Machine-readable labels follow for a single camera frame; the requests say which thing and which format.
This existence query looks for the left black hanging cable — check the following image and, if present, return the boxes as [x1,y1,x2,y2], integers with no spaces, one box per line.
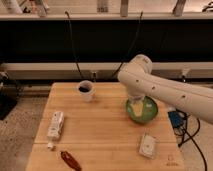
[64,10,86,80]

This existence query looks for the black hanging cable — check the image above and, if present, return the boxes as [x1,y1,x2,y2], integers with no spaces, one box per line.
[64,10,86,80]
[109,10,144,80]

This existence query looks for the yellow sponge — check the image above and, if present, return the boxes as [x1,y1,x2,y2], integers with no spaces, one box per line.
[132,103,143,117]

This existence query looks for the blue box on floor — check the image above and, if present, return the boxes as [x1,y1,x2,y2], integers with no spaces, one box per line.
[168,111,183,128]

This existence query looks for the black floor cable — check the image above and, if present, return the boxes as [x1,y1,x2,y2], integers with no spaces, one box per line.
[173,109,208,171]

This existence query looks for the dark equipment at left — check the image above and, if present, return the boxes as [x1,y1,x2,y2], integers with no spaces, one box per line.
[0,71,22,120]

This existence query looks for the white square packet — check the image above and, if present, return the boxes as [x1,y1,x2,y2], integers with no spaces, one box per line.
[139,133,156,159]

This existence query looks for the green bowl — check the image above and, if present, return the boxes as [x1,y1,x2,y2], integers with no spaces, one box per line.
[125,96,158,124]

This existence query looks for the right black hanging cable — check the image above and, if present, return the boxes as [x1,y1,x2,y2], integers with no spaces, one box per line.
[109,10,144,80]

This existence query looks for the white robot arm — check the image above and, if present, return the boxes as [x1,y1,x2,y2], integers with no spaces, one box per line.
[117,54,213,125]

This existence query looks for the white rectangular box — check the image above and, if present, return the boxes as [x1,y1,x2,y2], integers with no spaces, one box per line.
[47,111,64,140]

